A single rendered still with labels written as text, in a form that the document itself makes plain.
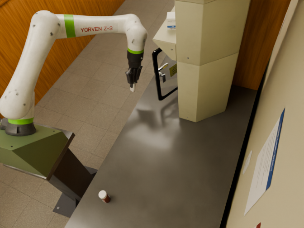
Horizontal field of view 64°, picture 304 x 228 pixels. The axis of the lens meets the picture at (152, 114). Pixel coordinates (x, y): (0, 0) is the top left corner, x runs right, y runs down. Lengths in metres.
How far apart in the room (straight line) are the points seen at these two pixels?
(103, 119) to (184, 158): 1.58
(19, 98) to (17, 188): 1.68
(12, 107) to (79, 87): 2.03
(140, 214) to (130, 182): 0.18
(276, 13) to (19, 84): 1.23
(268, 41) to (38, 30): 1.12
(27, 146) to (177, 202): 0.80
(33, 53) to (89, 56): 2.42
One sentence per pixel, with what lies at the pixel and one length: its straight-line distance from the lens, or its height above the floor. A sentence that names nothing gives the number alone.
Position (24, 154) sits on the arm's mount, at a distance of 1.35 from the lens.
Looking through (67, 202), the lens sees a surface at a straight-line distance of 2.50.
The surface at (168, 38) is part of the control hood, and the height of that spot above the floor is 1.51.
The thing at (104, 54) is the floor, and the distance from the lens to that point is 3.54.
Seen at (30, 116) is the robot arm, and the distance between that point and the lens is 1.46.
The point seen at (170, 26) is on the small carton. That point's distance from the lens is 1.17.
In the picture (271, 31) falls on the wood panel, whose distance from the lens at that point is 1.42.
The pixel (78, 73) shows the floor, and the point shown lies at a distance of 3.40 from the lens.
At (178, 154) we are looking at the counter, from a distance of 1.40.
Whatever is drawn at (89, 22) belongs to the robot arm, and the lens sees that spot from 1.38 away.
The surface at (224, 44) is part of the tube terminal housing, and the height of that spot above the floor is 1.49.
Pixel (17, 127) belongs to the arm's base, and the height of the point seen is 1.21.
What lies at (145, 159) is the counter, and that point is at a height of 0.94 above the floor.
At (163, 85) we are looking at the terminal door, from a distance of 1.47.
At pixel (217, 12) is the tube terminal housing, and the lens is 1.01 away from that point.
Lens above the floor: 2.21
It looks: 54 degrees down
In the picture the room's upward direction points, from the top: 11 degrees counter-clockwise
